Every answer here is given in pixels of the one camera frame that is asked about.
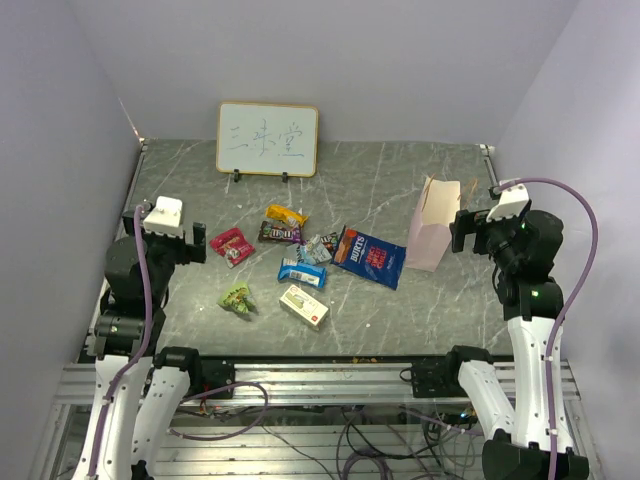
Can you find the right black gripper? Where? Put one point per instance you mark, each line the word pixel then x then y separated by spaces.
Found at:
pixel 464 223

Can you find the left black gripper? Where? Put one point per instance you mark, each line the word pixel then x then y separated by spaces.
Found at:
pixel 186 252

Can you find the pink paper bag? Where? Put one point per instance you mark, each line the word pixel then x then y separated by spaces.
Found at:
pixel 429 235

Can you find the red Himalaya candy pouch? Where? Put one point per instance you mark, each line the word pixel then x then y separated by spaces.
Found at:
pixel 232 246

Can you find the green Himalaya candy pouch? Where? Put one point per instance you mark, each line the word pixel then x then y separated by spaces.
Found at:
pixel 238 299

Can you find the blue Burts chips bag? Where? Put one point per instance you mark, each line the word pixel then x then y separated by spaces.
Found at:
pixel 369 257

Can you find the grey Himalaya candy pouch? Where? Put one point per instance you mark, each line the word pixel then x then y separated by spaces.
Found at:
pixel 313 252

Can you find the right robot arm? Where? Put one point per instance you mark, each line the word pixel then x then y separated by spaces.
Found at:
pixel 527 437

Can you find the brown purple M&M's pack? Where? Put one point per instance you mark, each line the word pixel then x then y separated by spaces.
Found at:
pixel 271 232

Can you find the yellow candy bar wrapper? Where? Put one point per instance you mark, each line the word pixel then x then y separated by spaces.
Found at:
pixel 285 215

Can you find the white green small box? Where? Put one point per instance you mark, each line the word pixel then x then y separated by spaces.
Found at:
pixel 303 306

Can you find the blue cookie bar wrapper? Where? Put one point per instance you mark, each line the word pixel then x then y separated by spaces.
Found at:
pixel 309 274

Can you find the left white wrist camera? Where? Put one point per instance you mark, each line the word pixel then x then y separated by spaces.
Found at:
pixel 166 217

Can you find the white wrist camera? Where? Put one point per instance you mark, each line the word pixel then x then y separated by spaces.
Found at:
pixel 513 197
pixel 166 217

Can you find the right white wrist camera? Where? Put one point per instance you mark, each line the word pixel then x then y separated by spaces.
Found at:
pixel 513 197

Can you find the white board with yellow frame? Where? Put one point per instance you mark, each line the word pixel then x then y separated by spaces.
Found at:
pixel 267 139

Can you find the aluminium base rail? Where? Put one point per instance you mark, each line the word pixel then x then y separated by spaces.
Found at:
pixel 313 384

